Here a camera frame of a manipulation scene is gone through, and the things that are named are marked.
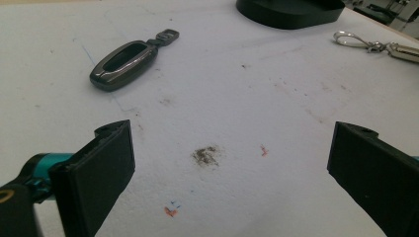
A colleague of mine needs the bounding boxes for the silver metal keychain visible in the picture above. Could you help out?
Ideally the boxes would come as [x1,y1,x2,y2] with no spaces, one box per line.
[332,30,419,64]

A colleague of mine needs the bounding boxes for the dark glossy car key case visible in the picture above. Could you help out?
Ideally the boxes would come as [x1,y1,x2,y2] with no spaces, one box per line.
[89,29,181,93]

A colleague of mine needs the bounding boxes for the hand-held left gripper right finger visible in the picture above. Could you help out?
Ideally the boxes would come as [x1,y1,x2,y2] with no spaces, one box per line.
[326,120,419,237]

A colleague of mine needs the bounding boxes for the black round tray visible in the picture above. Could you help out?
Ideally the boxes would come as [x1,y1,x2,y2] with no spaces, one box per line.
[235,0,347,31]

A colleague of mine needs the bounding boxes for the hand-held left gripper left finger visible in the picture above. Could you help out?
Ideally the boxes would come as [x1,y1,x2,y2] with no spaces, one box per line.
[48,118,136,237]

